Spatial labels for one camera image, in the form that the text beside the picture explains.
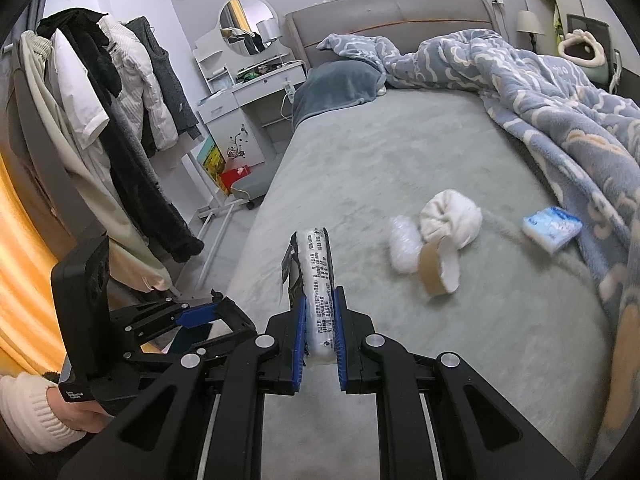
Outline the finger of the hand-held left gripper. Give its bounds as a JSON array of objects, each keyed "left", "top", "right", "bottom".
[
  {"left": 109, "top": 289, "right": 258, "bottom": 335},
  {"left": 122, "top": 330, "right": 261, "bottom": 376}
]

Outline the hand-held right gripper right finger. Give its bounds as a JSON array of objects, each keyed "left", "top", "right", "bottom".
[{"left": 332, "top": 287, "right": 583, "bottom": 480}]

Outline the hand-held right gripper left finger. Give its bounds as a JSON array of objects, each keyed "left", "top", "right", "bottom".
[{"left": 57, "top": 294, "right": 308, "bottom": 480}]

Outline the white packet with black print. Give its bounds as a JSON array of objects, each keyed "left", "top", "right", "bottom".
[{"left": 281, "top": 227, "right": 342, "bottom": 363}]

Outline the brown cardboard tape core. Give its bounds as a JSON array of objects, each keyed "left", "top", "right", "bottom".
[{"left": 417, "top": 245, "right": 446, "bottom": 297}]

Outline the white fleece cloth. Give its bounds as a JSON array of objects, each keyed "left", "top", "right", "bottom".
[{"left": 419, "top": 190, "right": 483, "bottom": 294}]

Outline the blue and white tissue packet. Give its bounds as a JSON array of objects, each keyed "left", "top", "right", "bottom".
[{"left": 522, "top": 206, "right": 583, "bottom": 253}]

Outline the person's left hand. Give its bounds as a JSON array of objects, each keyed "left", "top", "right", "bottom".
[{"left": 54, "top": 400, "right": 116, "bottom": 434}]

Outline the orange curtain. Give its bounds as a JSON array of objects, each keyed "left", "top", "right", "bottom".
[{"left": 0, "top": 150, "right": 108, "bottom": 376}]

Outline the white clothes rack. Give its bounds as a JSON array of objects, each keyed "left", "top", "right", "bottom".
[{"left": 2, "top": 42, "right": 251, "bottom": 292}]

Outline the black fleece garment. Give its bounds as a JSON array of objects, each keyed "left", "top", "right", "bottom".
[{"left": 37, "top": 7, "right": 205, "bottom": 263}]

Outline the beige coat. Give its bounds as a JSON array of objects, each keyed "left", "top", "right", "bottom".
[{"left": 20, "top": 30, "right": 173, "bottom": 292}]

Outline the red box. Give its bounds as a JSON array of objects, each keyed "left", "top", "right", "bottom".
[{"left": 220, "top": 166, "right": 251, "bottom": 194}]

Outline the grey cushioned stool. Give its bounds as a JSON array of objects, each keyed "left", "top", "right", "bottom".
[{"left": 232, "top": 162, "right": 282, "bottom": 210}]

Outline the colourful landscape picture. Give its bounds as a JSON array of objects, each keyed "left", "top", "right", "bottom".
[{"left": 197, "top": 140, "right": 227, "bottom": 192}]

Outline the grey bed with padded headboard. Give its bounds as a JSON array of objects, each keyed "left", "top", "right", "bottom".
[{"left": 225, "top": 0, "right": 640, "bottom": 480}]

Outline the white shirt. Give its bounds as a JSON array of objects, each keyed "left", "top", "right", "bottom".
[{"left": 50, "top": 27, "right": 111, "bottom": 151}]

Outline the white vanity desk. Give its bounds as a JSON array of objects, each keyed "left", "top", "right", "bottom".
[{"left": 192, "top": 0, "right": 307, "bottom": 171}]

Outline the dark grey knit cardigan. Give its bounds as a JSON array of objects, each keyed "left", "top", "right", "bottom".
[{"left": 125, "top": 16, "right": 202, "bottom": 142}]

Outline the white puffer jacket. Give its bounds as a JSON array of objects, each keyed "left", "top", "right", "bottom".
[{"left": 100, "top": 15, "right": 179, "bottom": 152}]

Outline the grey-blue fleece pillow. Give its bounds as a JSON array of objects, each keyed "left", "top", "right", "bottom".
[{"left": 291, "top": 60, "right": 386, "bottom": 128}]

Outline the round vanity mirror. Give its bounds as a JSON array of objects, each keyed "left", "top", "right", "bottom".
[{"left": 219, "top": 0, "right": 277, "bottom": 57}]

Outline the blue cloud-patterned blanket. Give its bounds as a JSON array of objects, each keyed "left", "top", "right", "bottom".
[{"left": 316, "top": 29, "right": 640, "bottom": 461}]

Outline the beige bedside lamp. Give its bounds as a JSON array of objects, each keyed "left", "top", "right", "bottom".
[{"left": 516, "top": 10, "right": 546, "bottom": 53}]

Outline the cream plush pet bed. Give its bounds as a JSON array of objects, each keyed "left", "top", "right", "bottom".
[{"left": 557, "top": 30, "right": 610, "bottom": 83}]

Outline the black mesh chair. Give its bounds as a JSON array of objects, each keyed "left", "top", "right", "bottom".
[{"left": 565, "top": 12, "right": 623, "bottom": 93}]

